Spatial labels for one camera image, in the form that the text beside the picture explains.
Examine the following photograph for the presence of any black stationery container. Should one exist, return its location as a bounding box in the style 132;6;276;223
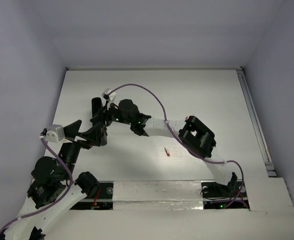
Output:
90;97;107;146

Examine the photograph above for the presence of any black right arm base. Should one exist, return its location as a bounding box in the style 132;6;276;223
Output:
200;172;249;210

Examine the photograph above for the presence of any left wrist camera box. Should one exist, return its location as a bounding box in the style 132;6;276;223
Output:
41;124;66;143

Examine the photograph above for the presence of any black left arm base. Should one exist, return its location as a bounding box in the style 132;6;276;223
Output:
71;181;114;211

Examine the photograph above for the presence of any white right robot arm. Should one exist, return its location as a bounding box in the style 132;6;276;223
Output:
90;97;237;196

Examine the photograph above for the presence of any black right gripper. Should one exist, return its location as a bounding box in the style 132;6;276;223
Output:
90;100;133;127

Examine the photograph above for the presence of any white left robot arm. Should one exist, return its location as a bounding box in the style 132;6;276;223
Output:
0;120;107;240

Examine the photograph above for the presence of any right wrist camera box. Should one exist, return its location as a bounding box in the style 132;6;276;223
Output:
102;88;117;109

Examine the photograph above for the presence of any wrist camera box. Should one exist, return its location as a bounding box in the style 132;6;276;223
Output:
102;88;117;109
41;124;66;143

